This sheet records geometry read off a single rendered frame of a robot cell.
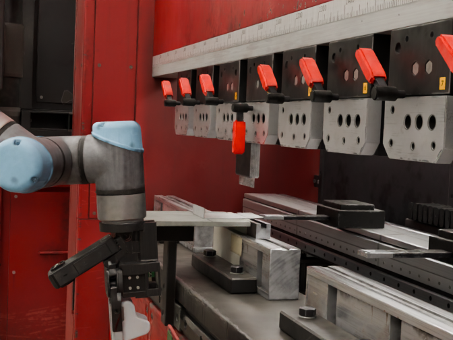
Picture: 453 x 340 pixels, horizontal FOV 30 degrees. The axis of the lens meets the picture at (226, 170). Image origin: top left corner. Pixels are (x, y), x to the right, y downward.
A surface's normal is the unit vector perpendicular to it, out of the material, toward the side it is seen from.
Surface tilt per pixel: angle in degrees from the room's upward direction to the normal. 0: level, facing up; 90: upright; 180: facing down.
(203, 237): 90
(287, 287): 90
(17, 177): 90
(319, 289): 90
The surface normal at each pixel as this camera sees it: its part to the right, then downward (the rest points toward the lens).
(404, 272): -0.96, -0.03
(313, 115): 0.29, 0.07
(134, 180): 0.63, 0.03
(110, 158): -0.10, 0.07
